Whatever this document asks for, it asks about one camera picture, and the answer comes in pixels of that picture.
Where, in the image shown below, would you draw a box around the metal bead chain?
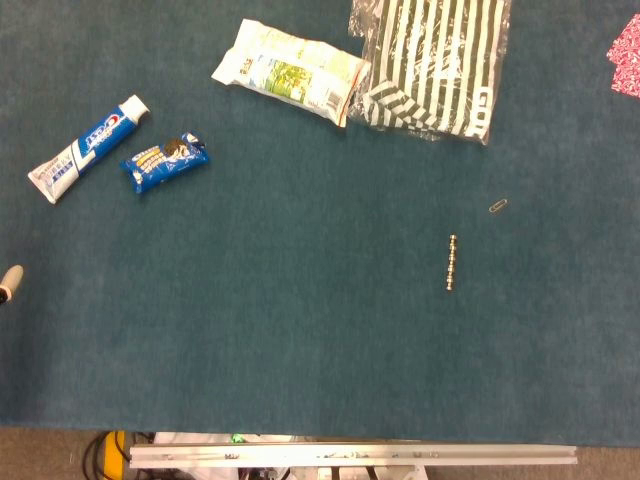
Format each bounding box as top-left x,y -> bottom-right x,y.
444,233 -> 460,294

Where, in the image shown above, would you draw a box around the white green snack bag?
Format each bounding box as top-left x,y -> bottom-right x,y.
210,18 -> 372,129

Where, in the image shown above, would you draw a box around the striped garment in clear bag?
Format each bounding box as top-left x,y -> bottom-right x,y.
347,0 -> 513,147

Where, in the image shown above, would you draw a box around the teal felt table mat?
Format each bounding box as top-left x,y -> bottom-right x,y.
0,0 -> 640,448

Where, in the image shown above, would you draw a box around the blue cookie snack pack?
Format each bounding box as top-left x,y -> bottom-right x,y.
119,131 -> 211,195

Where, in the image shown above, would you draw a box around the white blue toothpaste tube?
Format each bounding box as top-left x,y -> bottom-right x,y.
27,94 -> 151,205

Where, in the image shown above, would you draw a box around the pink patterned cloth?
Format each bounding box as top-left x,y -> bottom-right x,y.
605,13 -> 640,99

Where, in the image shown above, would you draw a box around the aluminium frame rail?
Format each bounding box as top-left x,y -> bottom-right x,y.
129,441 -> 578,470

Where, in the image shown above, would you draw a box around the black cables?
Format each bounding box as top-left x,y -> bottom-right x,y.
82,430 -> 126,480

